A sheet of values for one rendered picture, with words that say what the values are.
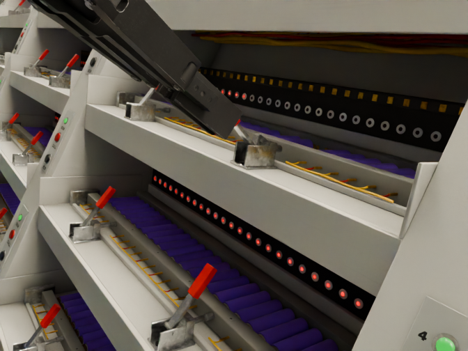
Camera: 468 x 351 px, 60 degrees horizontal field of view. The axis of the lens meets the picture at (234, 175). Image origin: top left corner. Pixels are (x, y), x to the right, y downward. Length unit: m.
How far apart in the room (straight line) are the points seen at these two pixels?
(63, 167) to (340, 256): 0.57
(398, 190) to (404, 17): 0.14
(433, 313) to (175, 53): 0.23
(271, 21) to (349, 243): 0.27
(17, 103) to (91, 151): 0.70
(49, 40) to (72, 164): 0.74
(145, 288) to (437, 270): 0.36
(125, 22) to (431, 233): 0.22
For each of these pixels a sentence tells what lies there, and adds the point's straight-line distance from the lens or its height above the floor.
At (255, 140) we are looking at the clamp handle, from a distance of 0.40.
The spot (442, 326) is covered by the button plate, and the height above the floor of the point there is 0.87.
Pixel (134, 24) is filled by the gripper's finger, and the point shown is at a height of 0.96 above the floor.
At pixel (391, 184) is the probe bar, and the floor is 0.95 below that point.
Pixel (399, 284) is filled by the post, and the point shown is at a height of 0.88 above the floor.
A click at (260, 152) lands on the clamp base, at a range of 0.39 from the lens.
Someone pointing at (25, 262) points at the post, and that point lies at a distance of 0.83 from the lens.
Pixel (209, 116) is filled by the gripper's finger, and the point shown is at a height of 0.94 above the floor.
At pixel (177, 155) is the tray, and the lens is 0.47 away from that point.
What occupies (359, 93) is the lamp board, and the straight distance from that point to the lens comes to 0.53.
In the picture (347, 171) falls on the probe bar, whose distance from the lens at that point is 0.38.
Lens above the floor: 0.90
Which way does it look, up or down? level
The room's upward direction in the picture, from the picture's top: 25 degrees clockwise
